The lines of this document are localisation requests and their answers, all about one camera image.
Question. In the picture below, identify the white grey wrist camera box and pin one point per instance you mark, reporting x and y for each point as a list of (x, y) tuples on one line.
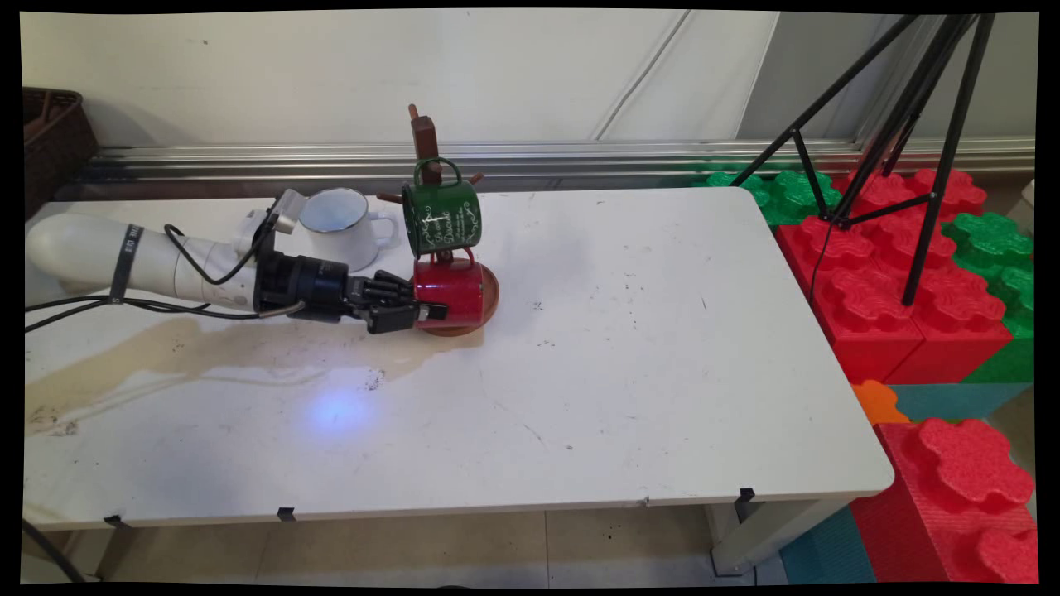
[(288, 211)]

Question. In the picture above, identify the orange foam piece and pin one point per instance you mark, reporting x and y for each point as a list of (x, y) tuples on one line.
[(876, 401)]

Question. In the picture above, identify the white table leg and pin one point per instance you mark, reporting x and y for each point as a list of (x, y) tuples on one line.
[(770, 530)]

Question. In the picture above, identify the teal foam mat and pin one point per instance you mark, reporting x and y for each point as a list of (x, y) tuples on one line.
[(952, 401)]

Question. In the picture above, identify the green foam building block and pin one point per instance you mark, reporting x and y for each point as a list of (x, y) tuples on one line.
[(795, 194), (1002, 248)]

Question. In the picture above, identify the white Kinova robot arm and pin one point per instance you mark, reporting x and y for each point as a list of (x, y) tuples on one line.
[(83, 248)]

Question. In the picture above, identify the wooden mug tree stand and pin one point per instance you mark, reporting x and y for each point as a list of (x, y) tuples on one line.
[(425, 136)]

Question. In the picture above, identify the dark brown wicker basket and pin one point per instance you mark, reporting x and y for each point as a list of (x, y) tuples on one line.
[(54, 136)]

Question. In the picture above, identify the aluminium wall rail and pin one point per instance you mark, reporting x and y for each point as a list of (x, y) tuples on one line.
[(580, 157)]

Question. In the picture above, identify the black tripod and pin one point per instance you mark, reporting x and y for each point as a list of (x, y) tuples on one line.
[(952, 142)]

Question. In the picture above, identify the red enamel mug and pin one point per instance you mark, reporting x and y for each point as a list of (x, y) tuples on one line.
[(460, 290)]

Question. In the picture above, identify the red foam building block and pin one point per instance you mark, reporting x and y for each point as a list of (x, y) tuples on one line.
[(861, 298), (961, 327), (961, 488)]

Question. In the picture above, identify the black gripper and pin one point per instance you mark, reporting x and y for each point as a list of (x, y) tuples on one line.
[(306, 285)]

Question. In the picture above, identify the green enamel mug white print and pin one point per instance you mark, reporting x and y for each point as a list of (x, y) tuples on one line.
[(443, 219)]

